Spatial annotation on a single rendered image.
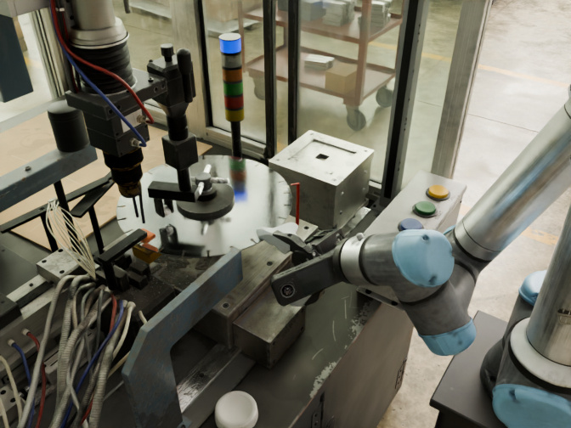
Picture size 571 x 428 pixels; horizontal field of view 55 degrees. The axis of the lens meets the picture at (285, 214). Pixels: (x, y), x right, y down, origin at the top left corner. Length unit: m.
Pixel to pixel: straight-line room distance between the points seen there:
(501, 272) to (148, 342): 1.88
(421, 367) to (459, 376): 0.97
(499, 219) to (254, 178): 0.50
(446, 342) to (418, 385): 1.16
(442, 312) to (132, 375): 0.42
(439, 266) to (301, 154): 0.63
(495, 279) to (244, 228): 1.58
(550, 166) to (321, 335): 0.53
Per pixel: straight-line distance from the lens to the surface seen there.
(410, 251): 0.72
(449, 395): 1.02
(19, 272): 1.18
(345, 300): 1.13
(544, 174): 0.77
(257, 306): 1.01
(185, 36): 1.57
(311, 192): 1.23
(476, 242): 0.84
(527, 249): 2.61
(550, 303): 0.72
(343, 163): 1.26
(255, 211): 1.01
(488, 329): 1.14
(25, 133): 1.85
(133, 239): 0.94
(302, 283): 0.84
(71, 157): 1.08
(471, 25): 1.15
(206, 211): 1.01
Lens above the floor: 1.55
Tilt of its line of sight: 37 degrees down
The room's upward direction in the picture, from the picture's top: straight up
